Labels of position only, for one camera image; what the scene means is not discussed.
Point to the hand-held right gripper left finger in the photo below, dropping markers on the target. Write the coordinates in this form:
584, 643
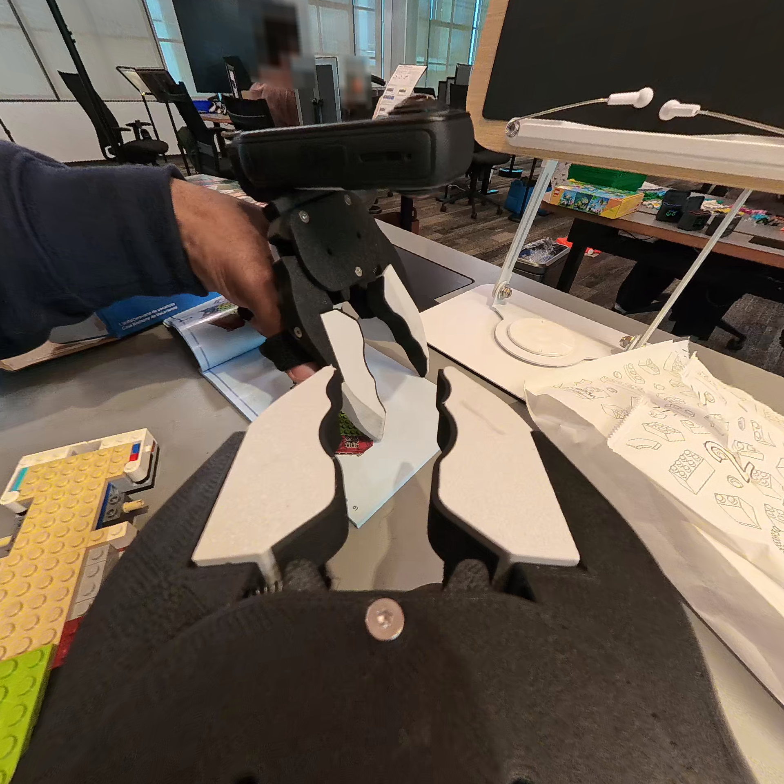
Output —
269, 471

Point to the instruction booklet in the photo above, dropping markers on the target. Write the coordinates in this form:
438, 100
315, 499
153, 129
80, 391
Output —
288, 392

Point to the wooden desk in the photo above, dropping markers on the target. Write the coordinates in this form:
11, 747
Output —
667, 236

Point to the blue leaflet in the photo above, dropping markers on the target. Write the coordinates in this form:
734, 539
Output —
141, 315

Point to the printed white paper bag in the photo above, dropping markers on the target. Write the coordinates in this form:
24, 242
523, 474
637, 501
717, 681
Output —
680, 465

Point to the black office chair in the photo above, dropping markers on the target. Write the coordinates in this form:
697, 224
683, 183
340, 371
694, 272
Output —
205, 132
113, 122

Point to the colourful toy brick box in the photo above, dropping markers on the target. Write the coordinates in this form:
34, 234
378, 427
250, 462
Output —
595, 197

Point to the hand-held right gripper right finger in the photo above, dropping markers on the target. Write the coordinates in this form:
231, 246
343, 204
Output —
496, 471

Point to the person's left hand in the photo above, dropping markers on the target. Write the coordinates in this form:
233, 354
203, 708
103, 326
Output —
233, 257

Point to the toy brick model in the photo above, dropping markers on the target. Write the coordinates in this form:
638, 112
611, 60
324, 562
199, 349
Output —
58, 539

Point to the black music stand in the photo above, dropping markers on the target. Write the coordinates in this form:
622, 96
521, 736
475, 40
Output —
150, 92

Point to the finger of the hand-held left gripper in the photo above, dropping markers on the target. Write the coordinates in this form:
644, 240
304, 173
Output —
404, 312
361, 373

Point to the grey waste bin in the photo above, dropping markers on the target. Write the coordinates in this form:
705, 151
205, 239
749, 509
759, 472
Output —
539, 257

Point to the person's left forearm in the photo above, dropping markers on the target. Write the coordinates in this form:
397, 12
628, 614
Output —
79, 245

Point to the white book stand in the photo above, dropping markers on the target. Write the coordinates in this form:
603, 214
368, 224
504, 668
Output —
625, 122

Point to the black charger dock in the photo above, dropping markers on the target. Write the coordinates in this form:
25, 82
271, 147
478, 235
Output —
683, 208

